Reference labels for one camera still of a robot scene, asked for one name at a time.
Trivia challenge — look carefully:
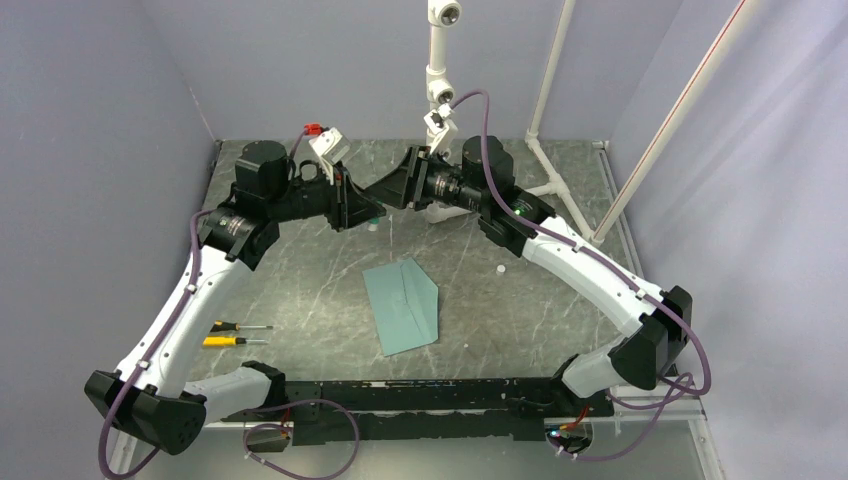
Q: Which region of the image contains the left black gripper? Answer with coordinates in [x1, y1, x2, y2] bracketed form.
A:
[268, 158, 386, 232]

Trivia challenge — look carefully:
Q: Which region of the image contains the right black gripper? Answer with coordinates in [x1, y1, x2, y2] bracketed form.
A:
[365, 144, 489, 214]

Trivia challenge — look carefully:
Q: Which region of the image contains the teal paper envelope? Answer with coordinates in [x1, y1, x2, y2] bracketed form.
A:
[363, 258, 439, 356]

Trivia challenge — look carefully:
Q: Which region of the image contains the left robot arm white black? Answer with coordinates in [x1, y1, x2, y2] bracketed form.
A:
[84, 138, 384, 455]

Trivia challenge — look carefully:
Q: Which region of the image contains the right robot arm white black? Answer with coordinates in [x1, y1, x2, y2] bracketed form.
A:
[366, 136, 692, 415]

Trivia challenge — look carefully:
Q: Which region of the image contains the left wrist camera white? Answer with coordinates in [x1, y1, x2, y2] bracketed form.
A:
[305, 123, 353, 184]

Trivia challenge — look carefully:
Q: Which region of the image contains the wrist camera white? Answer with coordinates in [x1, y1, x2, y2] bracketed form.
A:
[305, 123, 353, 184]
[423, 103, 459, 159]

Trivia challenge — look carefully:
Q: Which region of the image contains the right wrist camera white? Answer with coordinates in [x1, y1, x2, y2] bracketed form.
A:
[423, 103, 459, 159]

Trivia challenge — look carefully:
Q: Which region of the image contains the white pvc pipe frame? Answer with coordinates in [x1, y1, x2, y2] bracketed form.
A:
[423, 0, 763, 250]

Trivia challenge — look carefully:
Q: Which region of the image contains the yellow handled screwdriver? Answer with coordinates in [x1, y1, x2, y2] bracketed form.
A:
[202, 336, 268, 348]

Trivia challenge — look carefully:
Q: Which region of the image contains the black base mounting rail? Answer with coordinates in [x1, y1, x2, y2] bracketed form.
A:
[226, 377, 614, 446]

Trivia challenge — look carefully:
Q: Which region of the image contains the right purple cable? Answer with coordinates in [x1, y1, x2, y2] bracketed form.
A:
[450, 89, 713, 464]

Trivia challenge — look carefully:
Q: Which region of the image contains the aluminium frame rail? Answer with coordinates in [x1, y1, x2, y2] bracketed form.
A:
[105, 384, 727, 480]

